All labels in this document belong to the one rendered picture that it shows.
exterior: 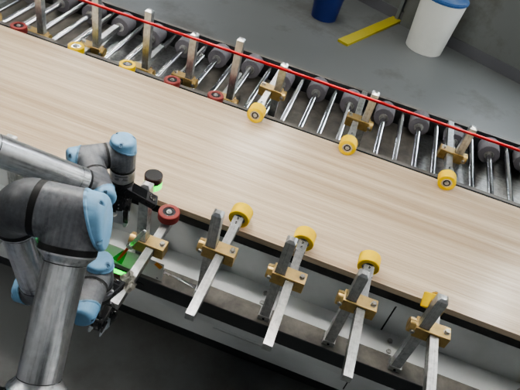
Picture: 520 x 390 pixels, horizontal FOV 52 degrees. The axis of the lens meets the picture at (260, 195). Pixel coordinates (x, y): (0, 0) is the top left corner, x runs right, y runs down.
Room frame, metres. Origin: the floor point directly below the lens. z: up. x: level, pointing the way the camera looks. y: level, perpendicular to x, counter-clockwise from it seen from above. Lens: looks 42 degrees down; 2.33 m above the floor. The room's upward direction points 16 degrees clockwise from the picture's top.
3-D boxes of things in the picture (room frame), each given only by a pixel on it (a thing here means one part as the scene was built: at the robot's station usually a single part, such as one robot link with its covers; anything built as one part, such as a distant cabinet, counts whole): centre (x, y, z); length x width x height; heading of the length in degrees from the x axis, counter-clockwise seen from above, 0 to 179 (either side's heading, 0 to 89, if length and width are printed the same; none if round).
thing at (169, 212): (1.37, 0.31, 0.85); 0.08 x 0.08 x 0.11
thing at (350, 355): (1.12, -0.42, 0.95); 0.50 x 0.04 x 0.04; 173
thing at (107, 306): (0.86, 0.37, 0.97); 0.09 x 0.08 x 0.12; 173
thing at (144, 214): (1.25, 0.36, 0.89); 0.04 x 0.04 x 0.48; 83
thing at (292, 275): (1.18, -0.16, 0.94); 0.14 x 0.06 x 0.05; 83
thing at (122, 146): (1.16, 0.42, 1.30); 0.09 x 0.08 x 0.11; 126
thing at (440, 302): (1.13, -0.63, 0.88); 0.04 x 0.04 x 0.48; 83
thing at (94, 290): (0.77, 0.37, 1.12); 0.11 x 0.11 x 0.08; 5
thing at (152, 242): (1.25, 0.34, 0.84); 0.14 x 0.06 x 0.05; 83
